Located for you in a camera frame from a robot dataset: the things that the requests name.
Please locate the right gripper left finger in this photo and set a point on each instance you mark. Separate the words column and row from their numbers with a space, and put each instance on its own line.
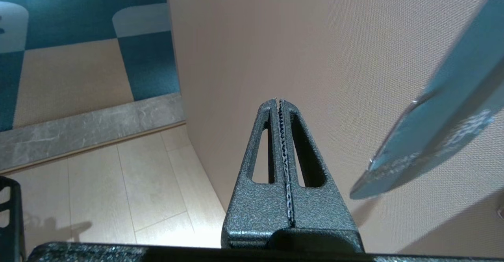
column 256, row 210

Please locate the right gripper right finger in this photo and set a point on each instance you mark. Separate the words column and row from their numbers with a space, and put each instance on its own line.
column 323, row 214

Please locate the blue do-not-disturb door hanger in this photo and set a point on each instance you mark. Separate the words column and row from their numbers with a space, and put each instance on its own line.
column 445, row 128

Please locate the beige room door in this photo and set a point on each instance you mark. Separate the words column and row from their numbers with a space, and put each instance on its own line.
column 315, row 57

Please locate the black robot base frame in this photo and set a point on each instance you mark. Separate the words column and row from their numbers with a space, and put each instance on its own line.
column 13, row 218

